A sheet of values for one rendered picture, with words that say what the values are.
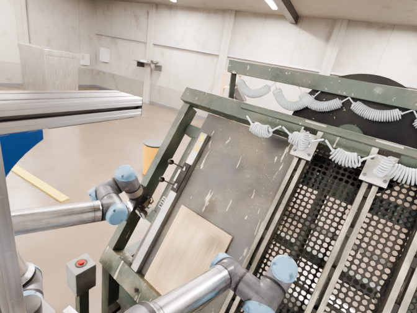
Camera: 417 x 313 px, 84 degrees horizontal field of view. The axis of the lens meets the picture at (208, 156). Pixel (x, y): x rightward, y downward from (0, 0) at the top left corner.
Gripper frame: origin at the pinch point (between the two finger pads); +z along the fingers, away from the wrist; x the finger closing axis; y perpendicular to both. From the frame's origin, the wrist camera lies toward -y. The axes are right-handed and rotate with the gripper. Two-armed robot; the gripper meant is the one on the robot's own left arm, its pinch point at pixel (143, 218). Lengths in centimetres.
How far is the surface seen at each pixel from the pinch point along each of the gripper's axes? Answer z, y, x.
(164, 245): 31.6, 1.9, -3.8
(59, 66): 146, 272, 614
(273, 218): 3, 33, -56
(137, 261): 39.6, -12.6, 8.3
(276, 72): -23, 129, -19
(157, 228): 27.2, 7.0, 4.6
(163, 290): 41.3, -16.5, -15.2
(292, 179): -11, 49, -58
